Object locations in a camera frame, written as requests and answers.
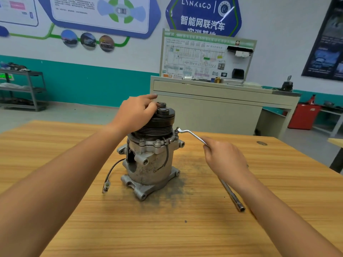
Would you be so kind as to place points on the person's right hand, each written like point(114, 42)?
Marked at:
point(225, 160)

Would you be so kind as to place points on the person's left hand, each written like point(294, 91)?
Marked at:
point(134, 115)

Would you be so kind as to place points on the grey metal compressor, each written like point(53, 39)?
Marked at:
point(153, 158)

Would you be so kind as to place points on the person's left forearm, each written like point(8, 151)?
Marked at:
point(53, 195)

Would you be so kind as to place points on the person's right forearm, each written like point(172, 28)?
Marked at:
point(289, 222)

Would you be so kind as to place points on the dark round table grommet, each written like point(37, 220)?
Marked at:
point(261, 143)

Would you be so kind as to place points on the beige workbench cabinet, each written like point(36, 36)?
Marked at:
point(225, 104)

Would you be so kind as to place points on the white wiring display board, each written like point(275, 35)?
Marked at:
point(190, 56)

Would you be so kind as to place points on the red cabinet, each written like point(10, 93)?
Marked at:
point(304, 116)

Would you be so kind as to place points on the small black device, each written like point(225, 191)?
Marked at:
point(287, 85)

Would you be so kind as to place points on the wooden side table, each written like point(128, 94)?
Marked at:
point(337, 152)

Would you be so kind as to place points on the grey metal shelf cart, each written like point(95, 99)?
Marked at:
point(24, 88)

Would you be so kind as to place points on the blue rounded infographic panel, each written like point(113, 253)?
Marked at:
point(80, 13)

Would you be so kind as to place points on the round photo wall decal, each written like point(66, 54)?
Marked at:
point(69, 38)
point(88, 41)
point(106, 44)

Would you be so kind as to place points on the blue hexagon wall sign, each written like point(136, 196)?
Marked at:
point(203, 13)

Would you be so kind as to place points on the dark wall poster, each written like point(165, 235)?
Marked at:
point(327, 42)

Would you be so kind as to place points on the white infographic wall panel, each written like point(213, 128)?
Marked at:
point(16, 10)

